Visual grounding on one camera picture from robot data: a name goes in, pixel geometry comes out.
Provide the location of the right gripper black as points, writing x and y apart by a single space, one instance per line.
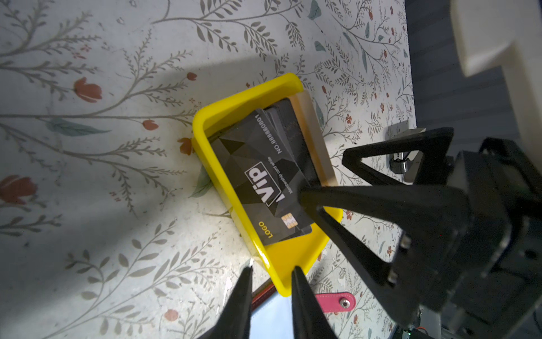
470 248

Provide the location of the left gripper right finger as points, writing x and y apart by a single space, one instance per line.
309 320

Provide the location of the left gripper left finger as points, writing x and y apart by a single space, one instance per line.
235 320

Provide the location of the yellow plastic card tray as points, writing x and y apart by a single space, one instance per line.
281 258

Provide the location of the black VIP credit card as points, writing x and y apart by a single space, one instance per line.
265 177

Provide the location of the stack of cards in tray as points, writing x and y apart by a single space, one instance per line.
296 122

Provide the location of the beige stapler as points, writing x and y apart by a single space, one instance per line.
405 164

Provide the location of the floral table mat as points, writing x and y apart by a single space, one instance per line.
110 226

